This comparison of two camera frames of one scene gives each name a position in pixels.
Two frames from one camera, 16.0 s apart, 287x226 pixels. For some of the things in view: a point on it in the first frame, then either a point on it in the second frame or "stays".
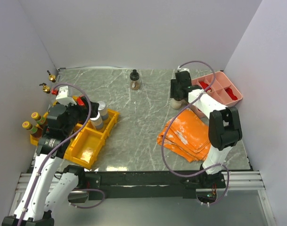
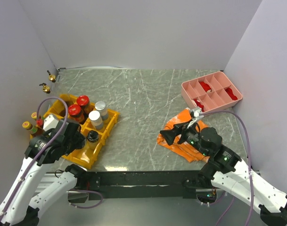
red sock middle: x=205 y=86 stays
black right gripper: x=173 y=93 to x=169 y=135
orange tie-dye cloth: x=187 y=134 stays
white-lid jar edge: x=97 y=122 stays
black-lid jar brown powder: x=134 y=76 to x=93 y=138
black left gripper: x=84 y=112 to x=78 y=138
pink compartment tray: x=219 y=87 stays
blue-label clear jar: x=103 y=110 stays
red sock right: x=229 y=90 stays
